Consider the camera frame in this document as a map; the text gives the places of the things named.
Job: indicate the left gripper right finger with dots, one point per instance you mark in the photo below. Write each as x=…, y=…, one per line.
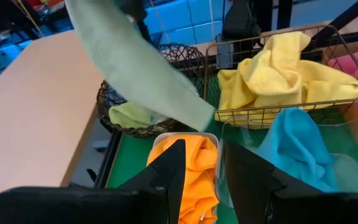
x=247, y=180

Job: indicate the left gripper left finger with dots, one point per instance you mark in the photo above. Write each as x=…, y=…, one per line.
x=166, y=174

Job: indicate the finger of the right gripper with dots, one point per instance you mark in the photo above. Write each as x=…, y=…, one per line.
x=140, y=8
x=124, y=7

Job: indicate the orange microfiber towel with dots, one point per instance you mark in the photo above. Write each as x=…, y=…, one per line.
x=197, y=174

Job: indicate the pale mint microfiber towel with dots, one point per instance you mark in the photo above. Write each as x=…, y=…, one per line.
x=129, y=62

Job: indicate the turquoise microfiber towel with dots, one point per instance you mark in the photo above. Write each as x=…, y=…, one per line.
x=294, y=149

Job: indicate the lime green microfiber towel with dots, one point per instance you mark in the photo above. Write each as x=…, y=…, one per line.
x=129, y=115

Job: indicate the yellow microfiber towel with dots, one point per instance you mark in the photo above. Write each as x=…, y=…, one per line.
x=228, y=90
x=331, y=85
x=275, y=71

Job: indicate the green table mat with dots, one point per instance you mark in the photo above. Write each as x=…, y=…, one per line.
x=129, y=161

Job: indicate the white plastic bin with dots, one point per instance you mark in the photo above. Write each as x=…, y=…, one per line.
x=191, y=134

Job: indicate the clear plastic bin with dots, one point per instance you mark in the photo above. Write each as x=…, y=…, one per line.
x=238, y=133

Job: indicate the tan plastic bin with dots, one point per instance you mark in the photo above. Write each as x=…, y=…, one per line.
x=356, y=133

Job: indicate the light wooden desk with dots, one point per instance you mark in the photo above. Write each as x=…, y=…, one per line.
x=36, y=109

